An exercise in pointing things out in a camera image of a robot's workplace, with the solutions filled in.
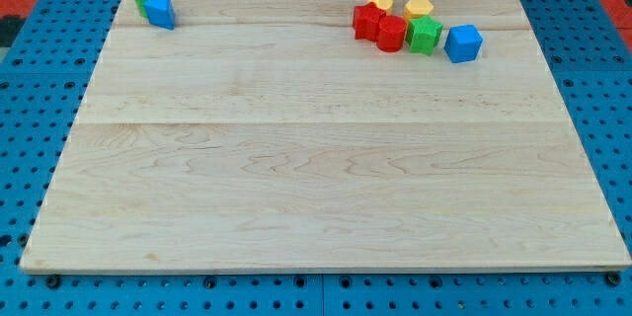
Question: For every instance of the blue cube block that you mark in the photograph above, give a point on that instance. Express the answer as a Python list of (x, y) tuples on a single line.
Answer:
[(463, 43)]

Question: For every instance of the green star block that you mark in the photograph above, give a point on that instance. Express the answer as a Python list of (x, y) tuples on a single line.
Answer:
[(423, 35)]

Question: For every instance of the red star block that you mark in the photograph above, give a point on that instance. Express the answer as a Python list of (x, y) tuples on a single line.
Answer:
[(366, 20)]

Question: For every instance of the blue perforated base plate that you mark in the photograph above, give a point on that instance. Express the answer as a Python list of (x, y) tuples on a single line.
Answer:
[(43, 79)]

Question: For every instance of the yellow heart block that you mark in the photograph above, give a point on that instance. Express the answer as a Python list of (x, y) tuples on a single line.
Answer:
[(385, 5)]

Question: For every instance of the blue triangle block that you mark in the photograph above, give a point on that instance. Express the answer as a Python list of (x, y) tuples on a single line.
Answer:
[(160, 13)]

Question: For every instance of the light wooden board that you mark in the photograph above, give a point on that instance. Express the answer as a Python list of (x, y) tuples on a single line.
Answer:
[(261, 137)]

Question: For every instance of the yellow hexagon block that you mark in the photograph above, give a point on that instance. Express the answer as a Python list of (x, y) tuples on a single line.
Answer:
[(415, 9)]

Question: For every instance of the red cylinder block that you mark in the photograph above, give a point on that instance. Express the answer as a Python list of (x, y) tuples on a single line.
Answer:
[(391, 33)]

